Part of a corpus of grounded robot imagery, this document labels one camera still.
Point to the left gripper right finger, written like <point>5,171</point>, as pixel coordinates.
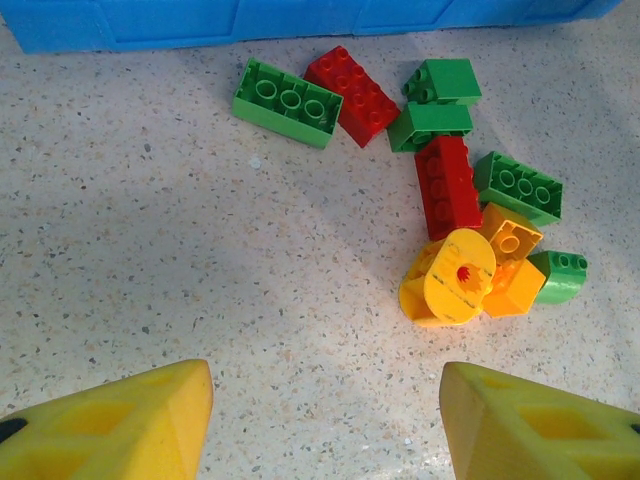
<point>540,435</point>

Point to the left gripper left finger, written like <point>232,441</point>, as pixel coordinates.
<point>100,435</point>

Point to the orange lego block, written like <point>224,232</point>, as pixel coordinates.
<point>517,292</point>

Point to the round yellow lego piece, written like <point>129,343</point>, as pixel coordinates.
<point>450,285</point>

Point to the long red lego brick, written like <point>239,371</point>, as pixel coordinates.
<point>360,100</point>
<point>447,190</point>

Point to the small green lego brick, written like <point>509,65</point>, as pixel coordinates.
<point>450,80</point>
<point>435,120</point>

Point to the long green lego brick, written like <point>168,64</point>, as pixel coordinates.
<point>287,102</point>
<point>520,187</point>

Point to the rounded green lego brick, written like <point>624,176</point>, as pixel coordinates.
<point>557,285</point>

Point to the hollow orange lego brick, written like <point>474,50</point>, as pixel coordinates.
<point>505,225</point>

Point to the blue three-compartment plastic bin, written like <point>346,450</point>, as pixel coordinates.
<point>250,20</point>

